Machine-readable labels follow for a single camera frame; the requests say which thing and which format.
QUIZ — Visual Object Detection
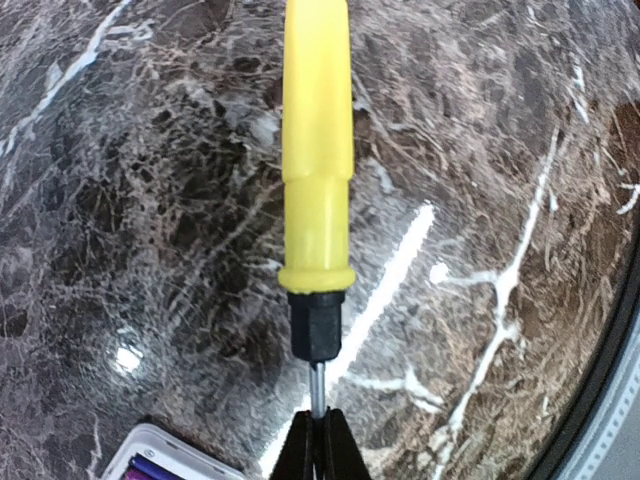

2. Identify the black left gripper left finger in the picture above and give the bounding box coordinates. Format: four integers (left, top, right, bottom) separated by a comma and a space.
269, 411, 314, 480

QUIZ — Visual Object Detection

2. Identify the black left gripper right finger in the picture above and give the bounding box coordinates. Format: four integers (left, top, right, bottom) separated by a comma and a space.
319, 409, 368, 480

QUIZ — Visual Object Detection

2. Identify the white remote control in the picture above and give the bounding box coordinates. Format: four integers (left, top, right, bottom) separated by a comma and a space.
101, 423, 245, 480

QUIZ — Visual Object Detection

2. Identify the yellow handled screwdriver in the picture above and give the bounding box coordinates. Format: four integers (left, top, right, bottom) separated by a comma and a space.
278, 1, 355, 419

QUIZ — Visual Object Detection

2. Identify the purple battery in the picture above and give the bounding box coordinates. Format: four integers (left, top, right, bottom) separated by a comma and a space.
124, 455, 172, 480

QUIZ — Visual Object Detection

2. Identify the white slotted cable duct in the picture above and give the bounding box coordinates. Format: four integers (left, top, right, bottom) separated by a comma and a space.
574, 359, 640, 480

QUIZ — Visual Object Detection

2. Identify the black table front rail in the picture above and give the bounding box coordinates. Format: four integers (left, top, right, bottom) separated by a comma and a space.
524, 209, 640, 480

